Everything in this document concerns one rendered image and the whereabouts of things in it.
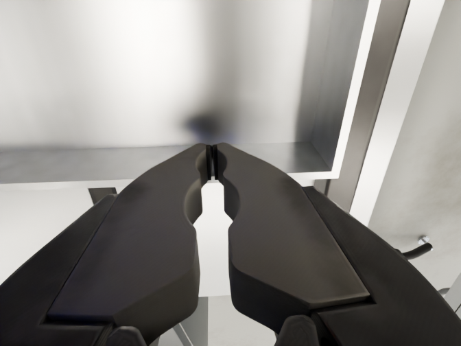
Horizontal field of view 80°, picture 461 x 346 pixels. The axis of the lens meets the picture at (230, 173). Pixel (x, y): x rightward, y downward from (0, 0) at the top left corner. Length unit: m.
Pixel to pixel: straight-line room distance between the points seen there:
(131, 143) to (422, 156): 1.40
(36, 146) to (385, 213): 1.54
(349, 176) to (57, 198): 0.17
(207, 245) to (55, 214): 0.10
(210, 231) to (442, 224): 1.71
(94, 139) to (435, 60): 1.25
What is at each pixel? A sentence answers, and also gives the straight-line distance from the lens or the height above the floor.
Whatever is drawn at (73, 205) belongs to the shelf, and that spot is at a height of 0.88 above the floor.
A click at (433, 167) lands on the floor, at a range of 1.56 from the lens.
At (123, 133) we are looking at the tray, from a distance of 0.16.
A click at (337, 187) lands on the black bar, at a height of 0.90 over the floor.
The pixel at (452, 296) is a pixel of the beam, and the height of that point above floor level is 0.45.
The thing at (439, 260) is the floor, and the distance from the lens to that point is 2.09.
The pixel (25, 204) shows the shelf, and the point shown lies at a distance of 0.22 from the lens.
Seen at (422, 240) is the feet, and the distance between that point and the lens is 1.86.
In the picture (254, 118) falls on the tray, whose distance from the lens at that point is 0.15.
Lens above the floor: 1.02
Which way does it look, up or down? 58 degrees down
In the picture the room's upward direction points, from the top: 173 degrees clockwise
